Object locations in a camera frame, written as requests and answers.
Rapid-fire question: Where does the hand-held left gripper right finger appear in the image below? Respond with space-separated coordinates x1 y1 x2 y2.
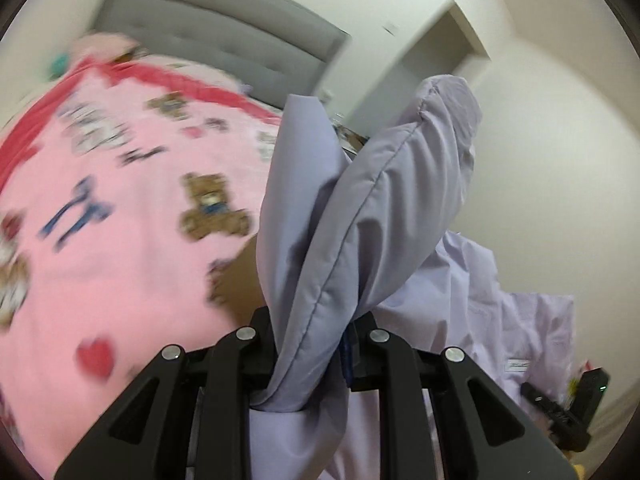
341 311 577 480

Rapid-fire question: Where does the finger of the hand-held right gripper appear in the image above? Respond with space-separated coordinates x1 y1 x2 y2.
520 382 576 433

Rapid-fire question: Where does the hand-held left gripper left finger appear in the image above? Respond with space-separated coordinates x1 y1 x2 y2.
53 306 277 480

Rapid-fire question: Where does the lavender padded jacket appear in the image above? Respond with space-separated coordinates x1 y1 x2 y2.
249 75 577 480

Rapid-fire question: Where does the pink printed blanket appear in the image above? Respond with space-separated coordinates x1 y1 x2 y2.
0 54 287 479

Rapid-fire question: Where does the grey padded headboard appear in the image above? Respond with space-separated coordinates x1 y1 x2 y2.
86 0 352 112

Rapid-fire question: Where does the pink pillow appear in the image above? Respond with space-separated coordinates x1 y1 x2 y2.
69 31 148 68

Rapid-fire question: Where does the white door frame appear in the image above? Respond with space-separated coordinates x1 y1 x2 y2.
349 0 495 133

